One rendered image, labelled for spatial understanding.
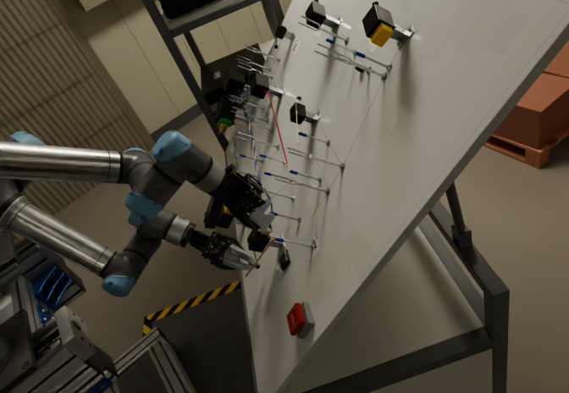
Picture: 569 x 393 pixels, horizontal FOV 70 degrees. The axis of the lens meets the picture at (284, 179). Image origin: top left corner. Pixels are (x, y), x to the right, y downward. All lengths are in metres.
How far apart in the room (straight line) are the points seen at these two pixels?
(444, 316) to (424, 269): 0.15
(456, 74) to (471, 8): 0.12
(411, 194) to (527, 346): 1.43
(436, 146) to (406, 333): 0.62
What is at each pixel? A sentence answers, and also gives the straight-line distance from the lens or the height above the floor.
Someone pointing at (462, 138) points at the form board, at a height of 1.43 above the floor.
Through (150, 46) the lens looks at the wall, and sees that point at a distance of 4.14.
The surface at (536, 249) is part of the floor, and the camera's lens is 2.35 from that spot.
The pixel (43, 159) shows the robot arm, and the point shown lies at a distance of 0.96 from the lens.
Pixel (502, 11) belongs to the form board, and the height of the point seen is 1.56.
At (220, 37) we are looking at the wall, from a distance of 4.41.
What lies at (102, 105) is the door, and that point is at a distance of 4.06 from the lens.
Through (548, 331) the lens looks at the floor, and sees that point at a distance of 2.12.
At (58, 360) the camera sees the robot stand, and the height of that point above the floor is 1.09.
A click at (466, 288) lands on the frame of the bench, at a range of 1.25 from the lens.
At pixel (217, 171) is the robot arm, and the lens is 0.90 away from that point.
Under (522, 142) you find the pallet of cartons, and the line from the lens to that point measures 2.70.
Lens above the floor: 1.86
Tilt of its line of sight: 38 degrees down
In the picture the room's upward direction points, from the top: 24 degrees counter-clockwise
